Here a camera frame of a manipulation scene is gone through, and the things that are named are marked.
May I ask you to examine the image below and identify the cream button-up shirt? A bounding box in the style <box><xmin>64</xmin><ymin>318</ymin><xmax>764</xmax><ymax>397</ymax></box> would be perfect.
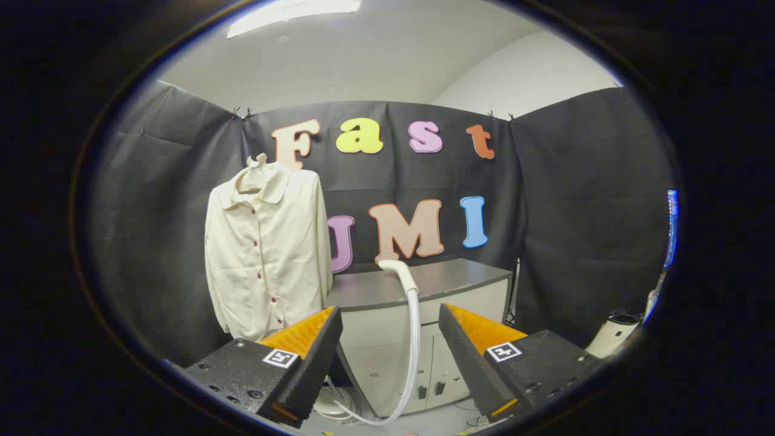
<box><xmin>204</xmin><ymin>160</ymin><xmax>334</xmax><ymax>343</ymax></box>

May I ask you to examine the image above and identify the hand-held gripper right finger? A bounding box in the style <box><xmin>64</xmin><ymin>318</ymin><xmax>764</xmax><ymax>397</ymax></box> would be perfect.
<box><xmin>438</xmin><ymin>303</ymin><xmax>606</xmax><ymax>424</ymax></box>

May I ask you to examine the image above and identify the white cylindrical appliance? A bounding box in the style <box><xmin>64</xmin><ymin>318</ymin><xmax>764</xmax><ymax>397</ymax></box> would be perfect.
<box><xmin>584</xmin><ymin>310</ymin><xmax>642</xmax><ymax>359</ymax></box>

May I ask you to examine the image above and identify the grey and white cabinet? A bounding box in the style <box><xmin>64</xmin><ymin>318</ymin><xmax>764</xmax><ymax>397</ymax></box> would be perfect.
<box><xmin>324</xmin><ymin>259</ymin><xmax>514</xmax><ymax>418</ymax></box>

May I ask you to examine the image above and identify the white round appliance base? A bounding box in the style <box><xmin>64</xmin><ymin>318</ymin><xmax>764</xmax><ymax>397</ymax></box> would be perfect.
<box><xmin>314</xmin><ymin>388</ymin><xmax>358</xmax><ymax>420</ymax></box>

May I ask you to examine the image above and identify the cream plastic clothes hanger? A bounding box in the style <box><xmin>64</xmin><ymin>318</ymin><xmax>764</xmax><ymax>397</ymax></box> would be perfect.
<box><xmin>237</xmin><ymin>153</ymin><xmax>274</xmax><ymax>194</ymax></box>

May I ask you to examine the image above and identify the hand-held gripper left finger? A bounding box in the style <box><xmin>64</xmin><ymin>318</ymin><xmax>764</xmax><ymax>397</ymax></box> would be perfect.
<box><xmin>182</xmin><ymin>306</ymin><xmax>344</xmax><ymax>429</ymax></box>

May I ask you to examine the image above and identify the blue lit screen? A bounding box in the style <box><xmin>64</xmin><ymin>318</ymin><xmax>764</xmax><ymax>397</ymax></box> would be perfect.
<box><xmin>663</xmin><ymin>189</ymin><xmax>679</xmax><ymax>270</ymax></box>

